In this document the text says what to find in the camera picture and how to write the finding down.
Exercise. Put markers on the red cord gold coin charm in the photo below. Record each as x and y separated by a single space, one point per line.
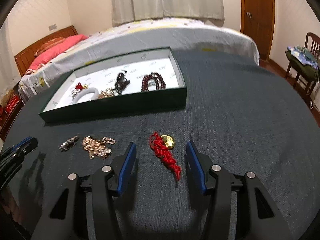
162 146

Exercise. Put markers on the dark green jewelry tray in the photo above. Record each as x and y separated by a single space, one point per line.
142 81

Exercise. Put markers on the pink pillow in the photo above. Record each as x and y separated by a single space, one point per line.
53 52

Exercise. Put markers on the wooden chair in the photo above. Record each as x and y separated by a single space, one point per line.
312 45

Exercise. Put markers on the dark grey table cloth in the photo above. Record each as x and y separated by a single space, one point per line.
243 116

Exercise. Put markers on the wooden headboard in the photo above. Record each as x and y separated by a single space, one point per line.
25 57

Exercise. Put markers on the wall socket above headboard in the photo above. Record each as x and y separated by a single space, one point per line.
52 27

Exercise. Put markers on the small silver earrings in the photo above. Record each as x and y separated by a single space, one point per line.
74 93

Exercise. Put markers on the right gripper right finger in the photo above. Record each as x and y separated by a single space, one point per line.
257 217

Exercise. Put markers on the black cord red pendant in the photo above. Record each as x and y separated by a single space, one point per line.
121 82

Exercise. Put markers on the bed with patterned sheet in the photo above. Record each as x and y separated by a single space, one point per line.
175 33

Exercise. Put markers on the dark wooden nightstand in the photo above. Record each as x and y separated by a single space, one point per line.
10 118

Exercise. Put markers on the white jade bangle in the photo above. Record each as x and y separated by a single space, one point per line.
84 92

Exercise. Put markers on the brown wooden door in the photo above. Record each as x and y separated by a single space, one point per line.
257 22

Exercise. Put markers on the white curtains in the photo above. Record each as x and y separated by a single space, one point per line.
125 11

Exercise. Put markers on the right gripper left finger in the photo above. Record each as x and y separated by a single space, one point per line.
66 217

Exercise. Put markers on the clothes pile on chair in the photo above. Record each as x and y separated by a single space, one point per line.
304 61

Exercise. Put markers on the red box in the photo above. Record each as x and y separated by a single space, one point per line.
11 104

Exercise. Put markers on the red knot gold charm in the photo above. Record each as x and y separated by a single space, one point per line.
79 86

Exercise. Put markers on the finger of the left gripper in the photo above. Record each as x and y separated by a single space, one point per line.
23 150
16 146

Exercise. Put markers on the orange pillow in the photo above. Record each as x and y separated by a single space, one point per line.
49 45

